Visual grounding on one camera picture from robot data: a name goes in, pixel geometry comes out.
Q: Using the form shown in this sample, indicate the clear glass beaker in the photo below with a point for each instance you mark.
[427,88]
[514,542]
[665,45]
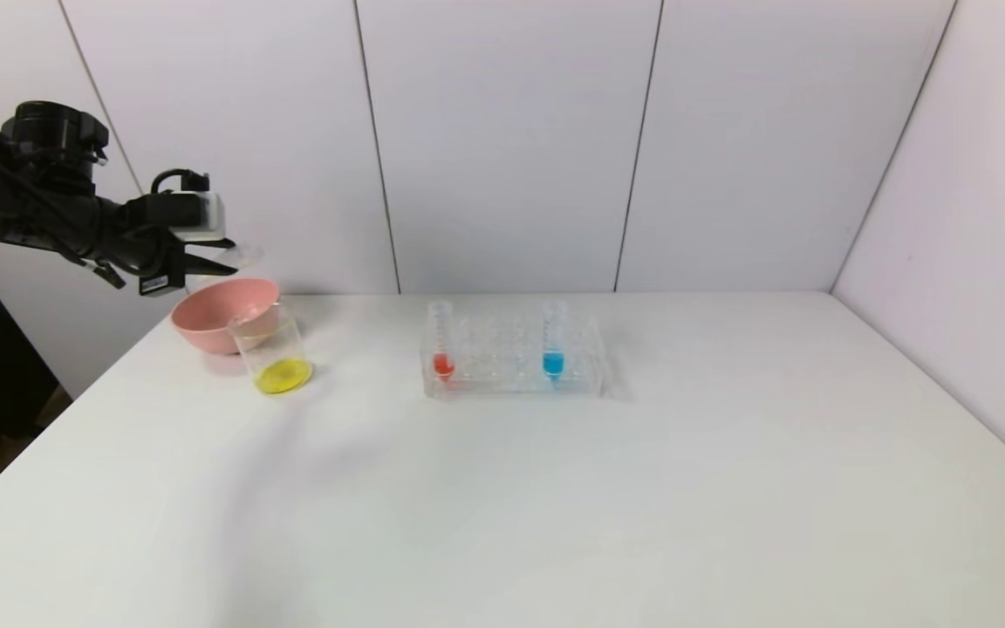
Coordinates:
[283,375]

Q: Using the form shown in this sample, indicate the pink bowl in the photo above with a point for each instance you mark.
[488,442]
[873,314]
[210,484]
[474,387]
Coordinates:
[206,323]

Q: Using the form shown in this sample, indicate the test tube with red pigment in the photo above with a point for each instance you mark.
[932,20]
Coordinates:
[443,365]

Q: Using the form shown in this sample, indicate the black furniture piece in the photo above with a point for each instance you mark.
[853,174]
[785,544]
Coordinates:
[1,384]

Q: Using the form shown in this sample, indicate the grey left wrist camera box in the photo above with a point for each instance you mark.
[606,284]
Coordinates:
[199,216]

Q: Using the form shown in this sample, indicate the clear acrylic test tube rack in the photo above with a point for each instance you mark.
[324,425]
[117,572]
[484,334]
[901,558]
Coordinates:
[511,384]

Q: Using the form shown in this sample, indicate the test tube with blue pigment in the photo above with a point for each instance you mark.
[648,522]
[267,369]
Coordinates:
[553,363]

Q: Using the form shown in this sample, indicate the test tube with yellow pigment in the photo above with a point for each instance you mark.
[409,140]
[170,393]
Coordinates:
[248,255]

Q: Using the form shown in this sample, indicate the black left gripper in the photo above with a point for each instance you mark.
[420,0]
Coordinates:
[164,269]

